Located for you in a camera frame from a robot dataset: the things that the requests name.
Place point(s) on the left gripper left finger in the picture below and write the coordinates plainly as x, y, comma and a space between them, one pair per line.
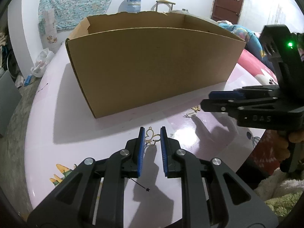
92, 195

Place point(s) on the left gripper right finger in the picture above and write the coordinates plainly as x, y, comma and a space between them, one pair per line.
212, 194

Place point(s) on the blue water jug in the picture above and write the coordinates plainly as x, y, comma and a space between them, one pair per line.
130, 6

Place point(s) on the white plastic bag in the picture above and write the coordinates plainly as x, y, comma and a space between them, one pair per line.
42, 62

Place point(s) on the grey panel on floor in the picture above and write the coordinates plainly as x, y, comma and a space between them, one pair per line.
9, 99

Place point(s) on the brown cardboard box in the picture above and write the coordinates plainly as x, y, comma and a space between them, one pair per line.
126, 60

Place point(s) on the person right hand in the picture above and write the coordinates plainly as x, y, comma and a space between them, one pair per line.
290, 164

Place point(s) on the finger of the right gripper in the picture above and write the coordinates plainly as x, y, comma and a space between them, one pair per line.
225, 95
220, 105

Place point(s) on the small gold earring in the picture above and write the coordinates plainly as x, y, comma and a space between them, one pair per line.
196, 108

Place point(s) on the pink floral blanket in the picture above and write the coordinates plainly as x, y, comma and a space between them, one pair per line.
257, 69

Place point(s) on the silver rhinestone hair clip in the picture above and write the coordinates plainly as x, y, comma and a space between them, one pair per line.
190, 114

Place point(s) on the blue patterned blanket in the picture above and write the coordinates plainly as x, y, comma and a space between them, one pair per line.
253, 44

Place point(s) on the dark red door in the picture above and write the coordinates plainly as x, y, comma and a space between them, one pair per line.
228, 10

